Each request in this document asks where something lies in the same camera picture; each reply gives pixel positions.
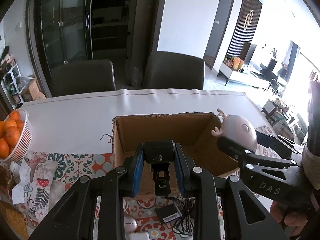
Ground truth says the pink round deer lamp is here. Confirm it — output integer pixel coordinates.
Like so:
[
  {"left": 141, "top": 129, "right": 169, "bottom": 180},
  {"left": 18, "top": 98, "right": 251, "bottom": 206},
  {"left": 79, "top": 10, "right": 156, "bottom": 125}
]
[{"left": 211, "top": 108, "right": 258, "bottom": 152}]

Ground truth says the black power adapter with cable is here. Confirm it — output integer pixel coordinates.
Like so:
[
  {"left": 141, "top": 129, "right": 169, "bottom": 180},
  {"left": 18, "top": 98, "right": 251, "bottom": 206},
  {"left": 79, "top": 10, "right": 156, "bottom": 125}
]
[{"left": 155, "top": 196, "right": 196, "bottom": 237}]

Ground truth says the white power adapter block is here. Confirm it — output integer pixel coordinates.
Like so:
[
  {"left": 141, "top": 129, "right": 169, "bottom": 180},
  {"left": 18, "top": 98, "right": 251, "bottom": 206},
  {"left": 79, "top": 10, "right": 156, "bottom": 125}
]
[{"left": 129, "top": 231, "right": 150, "bottom": 240}]

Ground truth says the black small flashlight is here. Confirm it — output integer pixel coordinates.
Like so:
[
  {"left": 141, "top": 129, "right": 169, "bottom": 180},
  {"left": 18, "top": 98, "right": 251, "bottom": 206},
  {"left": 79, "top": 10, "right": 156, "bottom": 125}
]
[{"left": 142, "top": 140, "right": 176, "bottom": 196}]

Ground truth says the person right hand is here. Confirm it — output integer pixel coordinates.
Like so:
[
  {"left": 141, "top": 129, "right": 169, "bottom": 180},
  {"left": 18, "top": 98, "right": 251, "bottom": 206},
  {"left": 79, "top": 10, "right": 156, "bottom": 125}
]
[{"left": 270, "top": 200, "right": 319, "bottom": 239}]

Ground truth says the striped side chair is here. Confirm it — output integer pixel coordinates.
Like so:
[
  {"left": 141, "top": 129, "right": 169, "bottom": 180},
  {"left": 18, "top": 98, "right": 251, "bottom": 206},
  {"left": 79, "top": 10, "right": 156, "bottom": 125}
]
[{"left": 262, "top": 99, "right": 295, "bottom": 134}]

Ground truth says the floral fabric tissue cover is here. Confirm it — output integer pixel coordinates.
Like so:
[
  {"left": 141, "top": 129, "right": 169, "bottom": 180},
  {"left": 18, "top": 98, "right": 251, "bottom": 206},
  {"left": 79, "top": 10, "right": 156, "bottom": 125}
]
[{"left": 12, "top": 152, "right": 57, "bottom": 224}]

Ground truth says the brown cardboard box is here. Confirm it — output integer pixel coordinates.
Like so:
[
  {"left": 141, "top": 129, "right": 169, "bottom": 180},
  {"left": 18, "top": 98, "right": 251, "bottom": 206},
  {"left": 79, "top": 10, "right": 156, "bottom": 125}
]
[{"left": 112, "top": 113, "right": 238, "bottom": 198}]

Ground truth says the white tv console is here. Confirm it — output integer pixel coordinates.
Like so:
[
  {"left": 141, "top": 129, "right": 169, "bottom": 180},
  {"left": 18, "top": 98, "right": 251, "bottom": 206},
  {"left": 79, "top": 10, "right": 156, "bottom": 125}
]
[{"left": 218, "top": 63, "right": 270, "bottom": 89}]

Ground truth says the white basket of oranges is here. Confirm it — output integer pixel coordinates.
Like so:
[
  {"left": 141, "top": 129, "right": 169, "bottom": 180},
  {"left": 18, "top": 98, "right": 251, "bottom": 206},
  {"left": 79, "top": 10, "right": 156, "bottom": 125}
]
[{"left": 1, "top": 108, "right": 33, "bottom": 164}]

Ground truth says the right dark dining chair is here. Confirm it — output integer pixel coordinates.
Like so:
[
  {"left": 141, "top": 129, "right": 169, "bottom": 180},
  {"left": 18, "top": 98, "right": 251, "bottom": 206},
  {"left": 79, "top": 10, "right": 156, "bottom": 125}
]
[{"left": 142, "top": 51, "right": 205, "bottom": 90}]

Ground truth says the dark dining chair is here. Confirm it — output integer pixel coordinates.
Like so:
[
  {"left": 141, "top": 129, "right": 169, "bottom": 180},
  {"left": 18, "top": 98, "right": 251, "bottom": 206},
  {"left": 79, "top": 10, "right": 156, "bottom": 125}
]
[
  {"left": 142, "top": 51, "right": 205, "bottom": 90},
  {"left": 51, "top": 60, "right": 116, "bottom": 97}
]

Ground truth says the small cardboard box on floor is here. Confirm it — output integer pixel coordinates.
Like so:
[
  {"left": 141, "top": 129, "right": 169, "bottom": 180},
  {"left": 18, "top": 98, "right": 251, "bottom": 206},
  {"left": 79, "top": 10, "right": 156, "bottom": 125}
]
[{"left": 21, "top": 77, "right": 46, "bottom": 102}]

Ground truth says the white shoe rack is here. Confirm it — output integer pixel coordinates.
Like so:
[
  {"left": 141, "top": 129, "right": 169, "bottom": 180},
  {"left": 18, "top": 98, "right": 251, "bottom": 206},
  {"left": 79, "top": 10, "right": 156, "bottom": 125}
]
[{"left": 1, "top": 64, "right": 24, "bottom": 109}]

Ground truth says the left dark dining chair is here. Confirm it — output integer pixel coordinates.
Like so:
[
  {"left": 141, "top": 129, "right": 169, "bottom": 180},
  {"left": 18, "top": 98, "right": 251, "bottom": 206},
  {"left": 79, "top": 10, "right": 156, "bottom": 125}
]
[{"left": 51, "top": 60, "right": 116, "bottom": 97}]

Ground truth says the dark glass cabinet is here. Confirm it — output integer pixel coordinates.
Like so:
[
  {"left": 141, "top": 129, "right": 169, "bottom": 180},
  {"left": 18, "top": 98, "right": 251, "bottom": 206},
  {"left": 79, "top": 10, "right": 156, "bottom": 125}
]
[{"left": 26, "top": 0, "right": 164, "bottom": 97}]

